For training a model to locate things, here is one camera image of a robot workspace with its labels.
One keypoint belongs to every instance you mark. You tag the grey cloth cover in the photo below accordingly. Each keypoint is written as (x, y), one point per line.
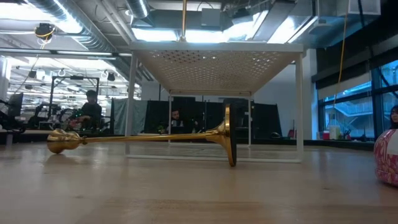
(119, 116)

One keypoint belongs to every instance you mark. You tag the long ceiling strip light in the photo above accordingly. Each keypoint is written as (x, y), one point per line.
(81, 53)

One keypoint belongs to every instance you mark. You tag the red jar white lid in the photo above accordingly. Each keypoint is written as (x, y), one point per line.
(326, 136)

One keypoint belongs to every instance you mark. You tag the black partition wall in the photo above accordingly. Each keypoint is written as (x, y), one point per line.
(267, 118)

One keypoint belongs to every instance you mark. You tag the grey ceiling box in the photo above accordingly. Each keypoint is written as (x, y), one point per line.
(211, 17)

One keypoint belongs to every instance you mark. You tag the clear plastic bottle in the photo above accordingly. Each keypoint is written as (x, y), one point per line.
(335, 132)

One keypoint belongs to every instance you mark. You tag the white perforated shelf riser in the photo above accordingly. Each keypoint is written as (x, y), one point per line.
(217, 47)

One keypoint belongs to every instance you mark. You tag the round silver air duct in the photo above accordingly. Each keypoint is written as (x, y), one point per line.
(138, 7)

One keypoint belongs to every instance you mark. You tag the pink floral candle tin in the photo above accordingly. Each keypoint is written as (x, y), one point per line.
(388, 158)

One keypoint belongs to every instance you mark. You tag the small potted plant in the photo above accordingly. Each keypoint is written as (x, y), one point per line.
(160, 128)

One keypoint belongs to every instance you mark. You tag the red object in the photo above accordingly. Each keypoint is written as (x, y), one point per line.
(293, 134)

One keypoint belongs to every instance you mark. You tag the corrugated silver ceiling duct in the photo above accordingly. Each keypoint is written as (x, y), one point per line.
(90, 39)

